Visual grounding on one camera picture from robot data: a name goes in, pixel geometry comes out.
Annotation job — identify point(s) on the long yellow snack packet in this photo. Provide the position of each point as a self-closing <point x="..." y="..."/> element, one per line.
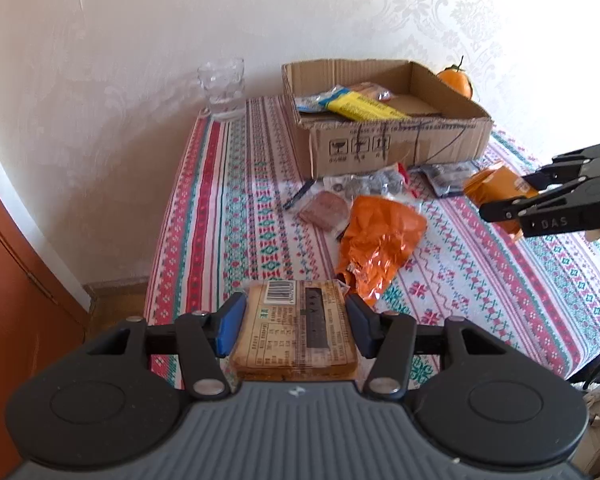
<point x="365" y="107"/>

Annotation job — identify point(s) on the orange with green leaves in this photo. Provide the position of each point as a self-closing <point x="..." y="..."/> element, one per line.
<point x="455" y="80"/>

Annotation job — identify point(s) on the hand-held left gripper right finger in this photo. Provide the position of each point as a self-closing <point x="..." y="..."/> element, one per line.
<point x="362" y="325"/>

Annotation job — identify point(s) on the person's right hand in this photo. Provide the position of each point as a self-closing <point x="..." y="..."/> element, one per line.
<point x="597" y="233"/>

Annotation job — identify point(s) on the white door frame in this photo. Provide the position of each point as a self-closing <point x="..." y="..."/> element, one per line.
<point x="30" y="210"/>

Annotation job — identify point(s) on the brown wooden door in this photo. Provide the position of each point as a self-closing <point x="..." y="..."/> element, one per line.
<point x="10" y="335"/>

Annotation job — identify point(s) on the cardboard box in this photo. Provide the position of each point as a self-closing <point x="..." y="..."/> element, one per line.
<point x="405" y="145"/>

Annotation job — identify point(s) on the black metal frame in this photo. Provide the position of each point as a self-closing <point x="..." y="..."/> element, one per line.
<point x="597" y="365"/>

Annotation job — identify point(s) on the clear packet of dark balls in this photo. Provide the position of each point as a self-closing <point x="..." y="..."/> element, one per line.
<point x="370" y="185"/>

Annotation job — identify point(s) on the clear packet with round cracker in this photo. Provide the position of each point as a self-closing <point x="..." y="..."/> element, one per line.
<point x="375" y="91"/>

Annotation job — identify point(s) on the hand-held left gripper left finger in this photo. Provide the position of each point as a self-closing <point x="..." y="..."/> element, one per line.
<point x="230" y="325"/>

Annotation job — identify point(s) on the clear glass cup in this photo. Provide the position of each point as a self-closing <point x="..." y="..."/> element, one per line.
<point x="222" y="90"/>

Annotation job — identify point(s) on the crumpled orange snack packet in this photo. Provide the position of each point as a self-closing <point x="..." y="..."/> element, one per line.
<point x="380" y="240"/>

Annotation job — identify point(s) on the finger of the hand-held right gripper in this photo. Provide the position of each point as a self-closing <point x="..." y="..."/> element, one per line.
<point x="510" y="207"/>
<point x="565" y="167"/>

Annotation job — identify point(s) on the square orange-yellow snack packet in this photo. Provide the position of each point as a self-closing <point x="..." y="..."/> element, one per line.
<point x="495" y="182"/>

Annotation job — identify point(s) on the patterned woven tablecloth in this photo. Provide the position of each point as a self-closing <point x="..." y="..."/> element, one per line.
<point x="240" y="210"/>

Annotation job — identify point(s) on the thin dark blue packet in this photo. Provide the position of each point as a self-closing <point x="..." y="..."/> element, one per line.
<point x="300" y="195"/>

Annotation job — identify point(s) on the clear packet of brown biscuits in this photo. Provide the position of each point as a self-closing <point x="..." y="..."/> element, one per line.
<point x="290" y="330"/>

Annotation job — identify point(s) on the dark grey snack packet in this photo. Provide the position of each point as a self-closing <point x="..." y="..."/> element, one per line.
<point x="447" y="177"/>

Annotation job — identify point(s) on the clear packet of red meat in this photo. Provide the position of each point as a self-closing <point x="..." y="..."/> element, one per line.
<point x="325" y="207"/>

